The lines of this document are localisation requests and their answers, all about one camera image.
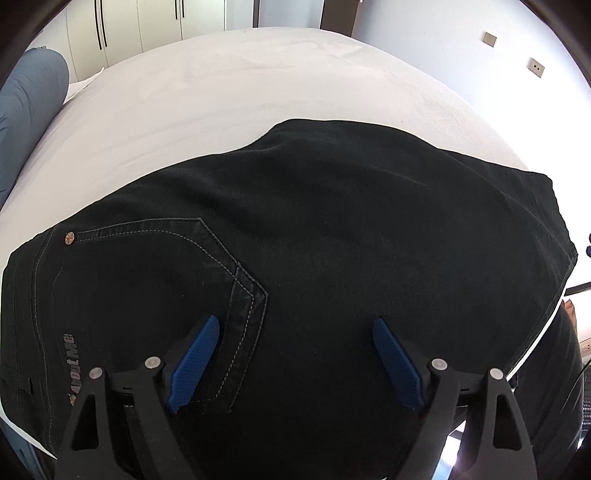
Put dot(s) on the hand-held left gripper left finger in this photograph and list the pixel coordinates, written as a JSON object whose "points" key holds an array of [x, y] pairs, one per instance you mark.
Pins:
{"points": [[196, 360]]}

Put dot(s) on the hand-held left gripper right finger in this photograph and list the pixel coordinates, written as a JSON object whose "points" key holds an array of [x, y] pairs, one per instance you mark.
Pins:
{"points": [[398, 364]]}

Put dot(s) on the black denim pants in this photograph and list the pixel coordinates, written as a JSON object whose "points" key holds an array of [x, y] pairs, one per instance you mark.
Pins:
{"points": [[295, 286]]}

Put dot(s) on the blue-grey pillow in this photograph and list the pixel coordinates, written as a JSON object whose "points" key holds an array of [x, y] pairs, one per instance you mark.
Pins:
{"points": [[27, 110]]}

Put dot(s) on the white wardrobe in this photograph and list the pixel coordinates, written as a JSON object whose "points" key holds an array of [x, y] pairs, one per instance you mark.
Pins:
{"points": [[138, 27]]}

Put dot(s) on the wall socket plate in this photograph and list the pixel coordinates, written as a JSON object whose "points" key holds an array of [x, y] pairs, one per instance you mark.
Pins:
{"points": [[536, 67], [489, 38]]}

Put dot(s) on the dark door frame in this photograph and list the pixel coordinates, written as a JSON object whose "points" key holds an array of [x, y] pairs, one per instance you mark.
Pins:
{"points": [[338, 14]]}

